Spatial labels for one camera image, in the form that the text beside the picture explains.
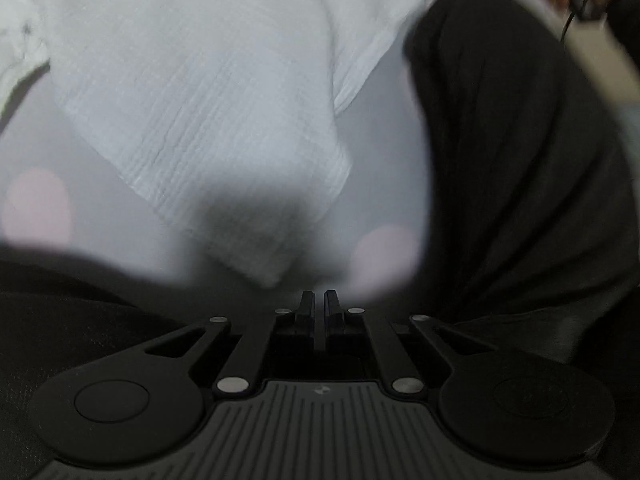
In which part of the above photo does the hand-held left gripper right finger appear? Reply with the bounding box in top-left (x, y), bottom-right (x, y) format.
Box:
top-left (325, 290), bottom-right (496, 395)

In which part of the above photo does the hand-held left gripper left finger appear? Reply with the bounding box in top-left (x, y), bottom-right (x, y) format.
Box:
top-left (145, 290), bottom-right (316, 395)

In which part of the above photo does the white crinkled cloth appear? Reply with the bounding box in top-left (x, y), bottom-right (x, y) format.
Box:
top-left (0, 0), bottom-right (451, 288)

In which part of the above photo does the person's right forearm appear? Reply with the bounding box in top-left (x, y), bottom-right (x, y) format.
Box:
top-left (602, 0), bottom-right (640, 63)

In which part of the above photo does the person's dark clothing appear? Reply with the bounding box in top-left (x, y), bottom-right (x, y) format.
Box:
top-left (0, 0), bottom-right (640, 480)

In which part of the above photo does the black cable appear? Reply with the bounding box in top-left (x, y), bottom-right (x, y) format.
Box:
top-left (559, 0), bottom-right (593, 43)

